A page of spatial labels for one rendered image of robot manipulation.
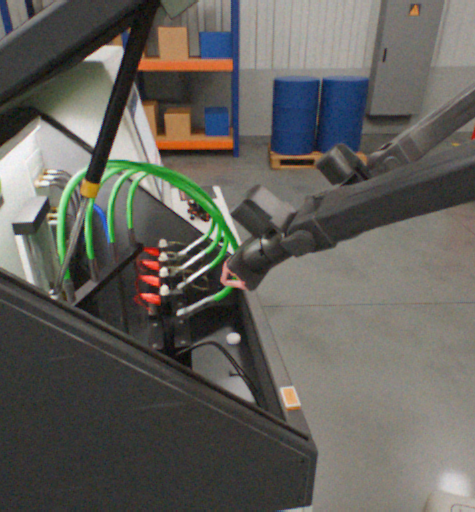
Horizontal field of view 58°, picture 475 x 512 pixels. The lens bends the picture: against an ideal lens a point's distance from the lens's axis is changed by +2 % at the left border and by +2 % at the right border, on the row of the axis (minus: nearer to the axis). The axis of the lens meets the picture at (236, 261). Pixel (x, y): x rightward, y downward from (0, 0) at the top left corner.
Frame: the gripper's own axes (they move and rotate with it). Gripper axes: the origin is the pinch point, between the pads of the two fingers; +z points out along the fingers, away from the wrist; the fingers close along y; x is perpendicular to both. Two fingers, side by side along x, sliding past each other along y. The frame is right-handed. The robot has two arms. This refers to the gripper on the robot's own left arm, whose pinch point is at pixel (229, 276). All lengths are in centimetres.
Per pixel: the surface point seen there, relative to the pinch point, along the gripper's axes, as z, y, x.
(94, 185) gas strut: -21.0, 21.0, -23.2
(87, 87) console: 20, -25, -53
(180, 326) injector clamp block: 28.8, -0.5, 4.0
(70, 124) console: 28, -20, -51
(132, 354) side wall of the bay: -6.0, 26.6, -4.9
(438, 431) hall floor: 64, -74, 133
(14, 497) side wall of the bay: 21, 45, 0
